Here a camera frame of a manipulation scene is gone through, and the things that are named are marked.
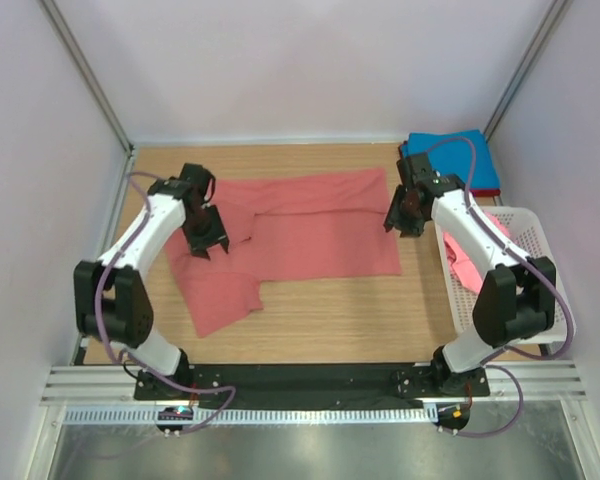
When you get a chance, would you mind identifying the folded blue t-shirt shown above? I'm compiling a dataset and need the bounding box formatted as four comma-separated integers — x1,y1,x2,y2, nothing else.
400,129,501,197

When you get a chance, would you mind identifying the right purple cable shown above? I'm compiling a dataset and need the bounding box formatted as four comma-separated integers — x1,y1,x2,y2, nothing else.
422,137,576,437

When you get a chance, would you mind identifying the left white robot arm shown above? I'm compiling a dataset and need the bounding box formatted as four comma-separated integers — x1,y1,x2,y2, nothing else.
73,163,230,400

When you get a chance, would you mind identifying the aluminium frame rail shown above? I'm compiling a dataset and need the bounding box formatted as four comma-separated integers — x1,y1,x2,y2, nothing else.
40,361,586,406

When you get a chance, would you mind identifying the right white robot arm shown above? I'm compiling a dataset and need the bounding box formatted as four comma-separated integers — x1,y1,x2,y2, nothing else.
384,153,557,396

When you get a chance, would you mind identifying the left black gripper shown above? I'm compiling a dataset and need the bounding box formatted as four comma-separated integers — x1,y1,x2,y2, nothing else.
182,205,229,261

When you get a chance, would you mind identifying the white slotted cable duct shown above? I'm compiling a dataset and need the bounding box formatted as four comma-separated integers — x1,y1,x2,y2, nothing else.
64,404,438,426

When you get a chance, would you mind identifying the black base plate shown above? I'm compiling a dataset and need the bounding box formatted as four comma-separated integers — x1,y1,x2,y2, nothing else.
133,362,491,402

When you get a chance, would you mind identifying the bright pink t-shirt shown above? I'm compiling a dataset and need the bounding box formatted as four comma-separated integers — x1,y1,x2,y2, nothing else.
443,232,483,294

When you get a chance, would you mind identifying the white plastic basket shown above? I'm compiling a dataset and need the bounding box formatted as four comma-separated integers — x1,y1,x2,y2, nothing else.
435,206,575,367

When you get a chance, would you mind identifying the salmon pink t-shirt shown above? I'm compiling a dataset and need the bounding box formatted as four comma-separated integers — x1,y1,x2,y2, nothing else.
164,168,402,337

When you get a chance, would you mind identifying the folded red t-shirt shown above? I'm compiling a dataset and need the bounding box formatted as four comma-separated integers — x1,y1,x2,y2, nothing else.
428,141,501,198

